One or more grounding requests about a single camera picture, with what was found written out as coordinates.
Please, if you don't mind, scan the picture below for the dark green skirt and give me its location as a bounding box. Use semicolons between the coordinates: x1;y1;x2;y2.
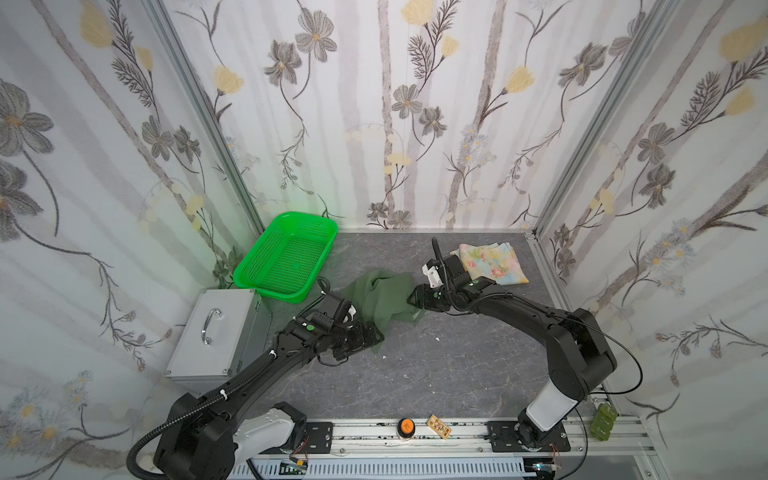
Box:
340;269;426;334

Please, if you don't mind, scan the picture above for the pastel floral skirt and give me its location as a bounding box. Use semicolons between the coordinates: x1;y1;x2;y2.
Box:
451;242;529;286

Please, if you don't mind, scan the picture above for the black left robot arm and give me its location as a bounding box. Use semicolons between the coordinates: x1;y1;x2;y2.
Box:
126;292;384;479

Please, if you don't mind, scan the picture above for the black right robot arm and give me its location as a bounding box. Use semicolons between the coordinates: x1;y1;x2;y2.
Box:
408;256;618;451

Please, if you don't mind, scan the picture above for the green plastic basket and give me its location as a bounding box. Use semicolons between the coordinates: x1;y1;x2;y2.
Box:
233;212;339;304

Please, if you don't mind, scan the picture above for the orange emergency stop button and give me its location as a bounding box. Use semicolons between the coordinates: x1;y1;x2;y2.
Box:
396;418;416;439

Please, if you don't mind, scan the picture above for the small wooden tag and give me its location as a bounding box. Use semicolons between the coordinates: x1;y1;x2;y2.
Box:
427;415;452;440

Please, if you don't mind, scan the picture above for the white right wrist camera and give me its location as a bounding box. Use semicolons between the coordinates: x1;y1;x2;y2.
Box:
422;260;444;289

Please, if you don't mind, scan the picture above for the grey metal box with handle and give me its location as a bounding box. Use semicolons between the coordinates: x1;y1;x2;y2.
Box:
165;289;272;394

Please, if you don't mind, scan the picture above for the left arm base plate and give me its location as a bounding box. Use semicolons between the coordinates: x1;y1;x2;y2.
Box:
294;422;334;455

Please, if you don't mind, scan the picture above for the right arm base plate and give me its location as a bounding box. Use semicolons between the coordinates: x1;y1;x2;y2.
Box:
487;421;571;453

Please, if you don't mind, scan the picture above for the white slotted cable duct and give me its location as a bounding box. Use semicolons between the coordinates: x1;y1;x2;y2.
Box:
253;457;536;479

